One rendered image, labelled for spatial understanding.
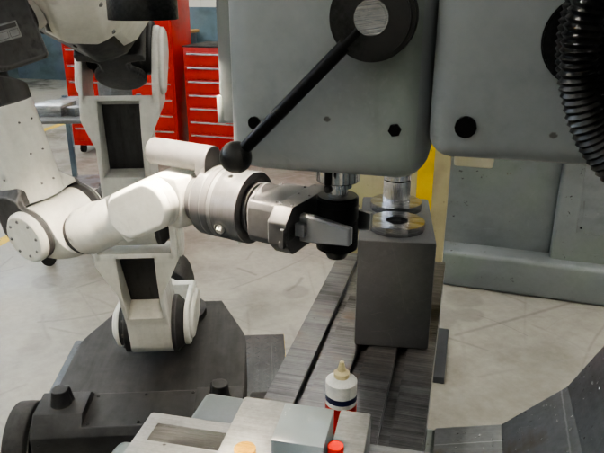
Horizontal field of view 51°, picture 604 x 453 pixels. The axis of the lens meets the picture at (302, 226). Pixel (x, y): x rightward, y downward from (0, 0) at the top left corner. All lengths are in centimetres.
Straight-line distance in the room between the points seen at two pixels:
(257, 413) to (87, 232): 37
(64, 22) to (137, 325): 80
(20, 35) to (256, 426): 61
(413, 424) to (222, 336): 98
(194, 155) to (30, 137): 30
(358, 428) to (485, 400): 191
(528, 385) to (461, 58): 228
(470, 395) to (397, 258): 167
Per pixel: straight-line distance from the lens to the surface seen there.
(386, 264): 99
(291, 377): 98
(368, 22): 53
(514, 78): 54
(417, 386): 98
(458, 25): 53
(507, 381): 274
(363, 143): 58
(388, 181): 109
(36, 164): 100
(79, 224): 94
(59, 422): 152
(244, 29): 59
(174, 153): 79
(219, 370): 166
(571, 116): 40
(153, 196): 78
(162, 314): 155
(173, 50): 586
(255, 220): 71
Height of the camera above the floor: 148
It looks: 21 degrees down
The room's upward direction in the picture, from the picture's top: straight up
